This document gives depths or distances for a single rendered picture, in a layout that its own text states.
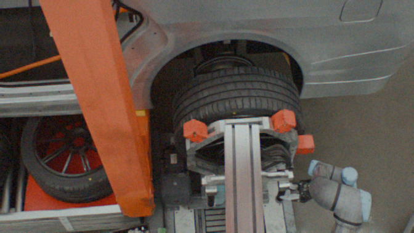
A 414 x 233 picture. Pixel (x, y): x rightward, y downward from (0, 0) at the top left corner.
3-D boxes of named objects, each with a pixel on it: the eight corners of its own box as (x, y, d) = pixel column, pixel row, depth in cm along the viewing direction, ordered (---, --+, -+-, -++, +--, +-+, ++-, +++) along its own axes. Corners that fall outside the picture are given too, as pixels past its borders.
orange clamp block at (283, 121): (281, 120, 257) (294, 111, 250) (283, 134, 253) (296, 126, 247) (270, 116, 253) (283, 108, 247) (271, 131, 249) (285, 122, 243)
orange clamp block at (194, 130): (207, 124, 254) (193, 118, 248) (208, 138, 250) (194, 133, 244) (196, 129, 258) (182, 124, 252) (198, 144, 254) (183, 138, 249)
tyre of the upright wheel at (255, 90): (159, 76, 260) (184, 138, 317) (161, 119, 248) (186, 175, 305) (298, 55, 254) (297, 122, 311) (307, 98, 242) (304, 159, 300)
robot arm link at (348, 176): (332, 176, 247) (328, 185, 257) (357, 183, 245) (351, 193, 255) (336, 161, 251) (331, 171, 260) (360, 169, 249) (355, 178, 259)
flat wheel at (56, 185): (120, 95, 356) (114, 74, 335) (152, 182, 325) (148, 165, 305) (20, 127, 344) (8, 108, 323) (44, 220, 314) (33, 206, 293)
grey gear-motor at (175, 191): (188, 153, 356) (186, 127, 326) (193, 214, 335) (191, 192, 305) (161, 155, 355) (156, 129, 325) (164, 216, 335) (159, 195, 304)
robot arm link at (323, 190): (302, 204, 213) (306, 176, 261) (329, 214, 211) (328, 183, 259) (310, 177, 211) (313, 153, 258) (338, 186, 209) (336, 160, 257)
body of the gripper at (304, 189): (298, 179, 258) (323, 177, 259) (296, 185, 266) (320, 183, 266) (301, 193, 254) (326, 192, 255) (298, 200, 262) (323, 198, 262)
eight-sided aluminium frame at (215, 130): (287, 163, 298) (302, 113, 250) (289, 174, 294) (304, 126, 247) (187, 171, 296) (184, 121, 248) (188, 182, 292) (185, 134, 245)
